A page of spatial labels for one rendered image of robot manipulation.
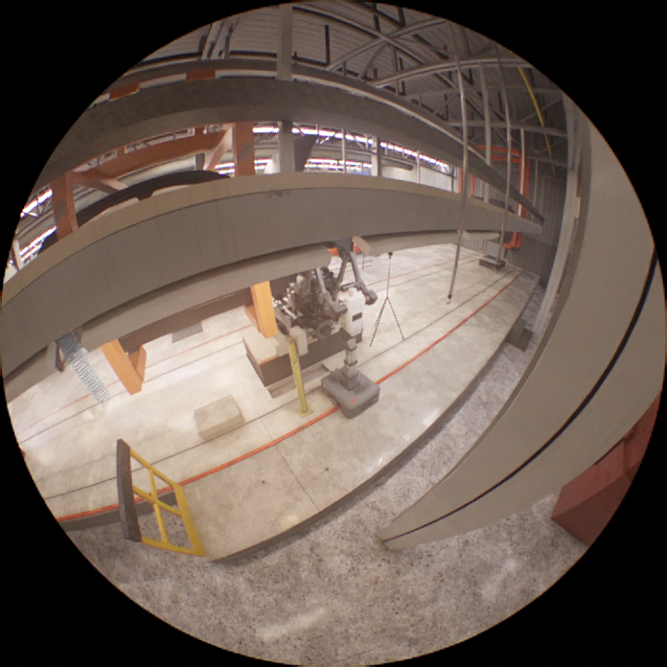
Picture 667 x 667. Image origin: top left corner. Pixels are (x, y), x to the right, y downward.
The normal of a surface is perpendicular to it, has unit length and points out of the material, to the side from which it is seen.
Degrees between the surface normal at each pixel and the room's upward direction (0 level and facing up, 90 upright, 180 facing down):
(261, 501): 0
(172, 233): 90
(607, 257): 90
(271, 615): 0
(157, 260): 90
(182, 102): 90
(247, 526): 0
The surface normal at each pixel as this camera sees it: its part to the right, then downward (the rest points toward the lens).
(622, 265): -0.81, 0.35
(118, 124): 0.58, 0.44
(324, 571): -0.03, -0.82
